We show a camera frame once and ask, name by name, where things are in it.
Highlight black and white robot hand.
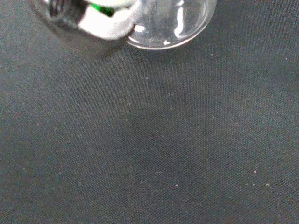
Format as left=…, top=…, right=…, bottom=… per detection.
left=30, top=0, right=142, bottom=40

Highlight black bench cloth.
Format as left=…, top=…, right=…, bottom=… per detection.
left=0, top=0, right=299, bottom=224

